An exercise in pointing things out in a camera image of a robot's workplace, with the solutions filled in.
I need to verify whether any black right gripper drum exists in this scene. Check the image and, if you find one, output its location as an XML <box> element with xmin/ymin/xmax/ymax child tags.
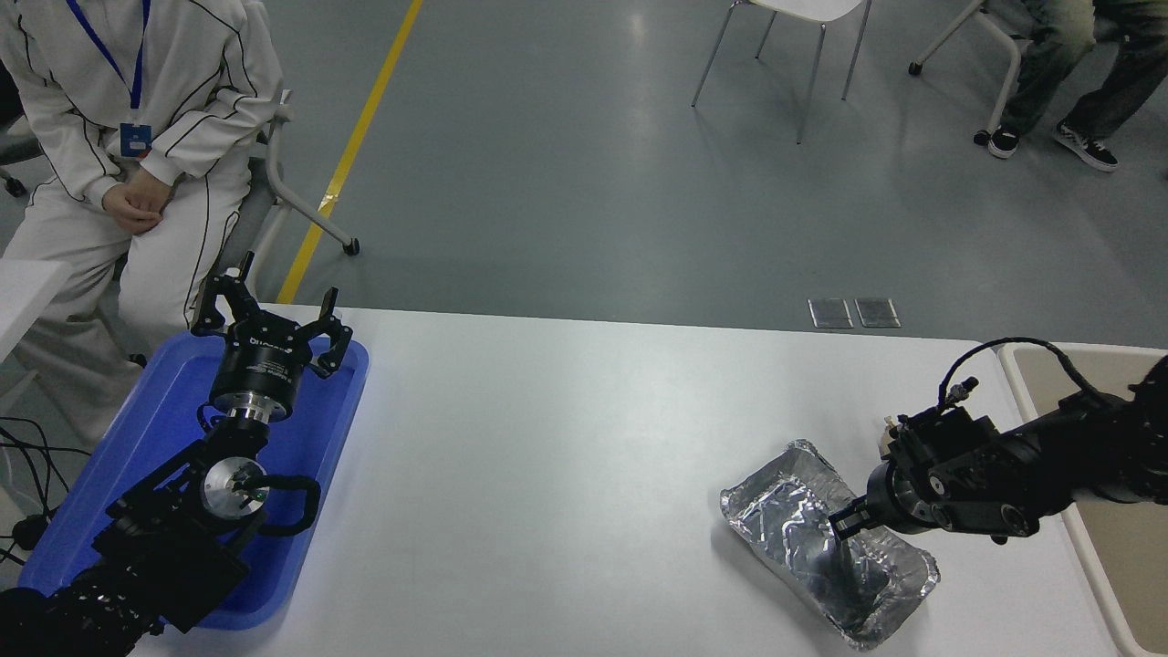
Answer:
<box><xmin>862</xmin><ymin>461</ymin><xmax>923</xmax><ymax>532</ymax></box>

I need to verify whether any blue plastic tray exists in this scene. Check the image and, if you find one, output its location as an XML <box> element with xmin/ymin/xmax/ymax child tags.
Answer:
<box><xmin>18</xmin><ymin>330</ymin><xmax>370</xmax><ymax>632</ymax></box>

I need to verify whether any seated person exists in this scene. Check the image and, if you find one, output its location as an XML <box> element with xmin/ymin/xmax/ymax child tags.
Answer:
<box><xmin>0</xmin><ymin>0</ymin><xmax>286</xmax><ymax>448</ymax></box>

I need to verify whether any seated person's left hand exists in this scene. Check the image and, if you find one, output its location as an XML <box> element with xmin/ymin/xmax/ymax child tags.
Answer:
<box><xmin>128</xmin><ymin>171</ymin><xmax>172</xmax><ymax>215</ymax></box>

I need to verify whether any seated person's right hand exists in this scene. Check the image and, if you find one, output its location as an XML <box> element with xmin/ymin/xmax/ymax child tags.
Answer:
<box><xmin>102</xmin><ymin>185</ymin><xmax>161</xmax><ymax>235</ymax></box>

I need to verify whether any foil tray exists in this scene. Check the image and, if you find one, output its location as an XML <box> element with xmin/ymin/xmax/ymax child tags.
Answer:
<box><xmin>719</xmin><ymin>439</ymin><xmax>941</xmax><ymax>651</ymax></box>

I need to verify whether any large pale bin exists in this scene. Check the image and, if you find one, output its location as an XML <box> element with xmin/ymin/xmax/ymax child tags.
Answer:
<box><xmin>997</xmin><ymin>341</ymin><xmax>1168</xmax><ymax>657</ymax></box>

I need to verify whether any person with black shoes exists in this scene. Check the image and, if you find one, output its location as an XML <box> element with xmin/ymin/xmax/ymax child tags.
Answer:
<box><xmin>988</xmin><ymin>0</ymin><xmax>1168</xmax><ymax>172</ymax></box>

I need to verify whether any white wheeled office chair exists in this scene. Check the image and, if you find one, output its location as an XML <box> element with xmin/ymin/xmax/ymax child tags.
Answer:
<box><xmin>0</xmin><ymin>87</ymin><xmax>361</xmax><ymax>307</ymax></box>

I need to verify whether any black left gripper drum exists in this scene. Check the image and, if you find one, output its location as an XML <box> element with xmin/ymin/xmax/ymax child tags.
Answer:
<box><xmin>213</xmin><ymin>319</ymin><xmax>318</xmax><ymax>409</ymax></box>

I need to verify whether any black floor cable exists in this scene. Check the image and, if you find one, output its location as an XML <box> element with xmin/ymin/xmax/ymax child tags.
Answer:
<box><xmin>0</xmin><ymin>415</ymin><xmax>92</xmax><ymax>567</ymax></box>

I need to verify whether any white chair with metal legs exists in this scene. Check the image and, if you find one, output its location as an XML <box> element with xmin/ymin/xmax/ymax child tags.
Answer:
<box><xmin>691</xmin><ymin>0</ymin><xmax>872</xmax><ymax>145</ymax></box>

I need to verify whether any white wheeled chair frame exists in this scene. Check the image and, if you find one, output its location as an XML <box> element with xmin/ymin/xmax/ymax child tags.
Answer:
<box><xmin>908</xmin><ymin>0</ymin><xmax>1032</xmax><ymax>147</ymax></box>

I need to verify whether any white side desk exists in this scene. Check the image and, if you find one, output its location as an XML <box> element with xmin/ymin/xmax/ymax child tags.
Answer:
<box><xmin>0</xmin><ymin>259</ymin><xmax>74</xmax><ymax>366</ymax></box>

